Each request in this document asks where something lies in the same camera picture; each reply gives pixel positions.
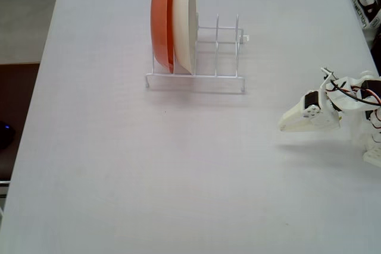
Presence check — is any orange plate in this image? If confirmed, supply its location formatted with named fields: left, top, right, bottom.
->
left=150, top=0, right=177, bottom=74

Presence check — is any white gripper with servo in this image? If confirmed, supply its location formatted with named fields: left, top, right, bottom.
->
left=277, top=89, right=342, bottom=133

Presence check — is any black computer mouse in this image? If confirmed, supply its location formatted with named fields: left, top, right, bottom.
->
left=0, top=120, right=16, bottom=150

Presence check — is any white wire plate rack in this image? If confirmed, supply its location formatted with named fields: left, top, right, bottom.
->
left=145, top=12, right=251, bottom=92

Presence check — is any cream white plate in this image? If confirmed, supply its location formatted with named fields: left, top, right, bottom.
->
left=171, top=0, right=199, bottom=75

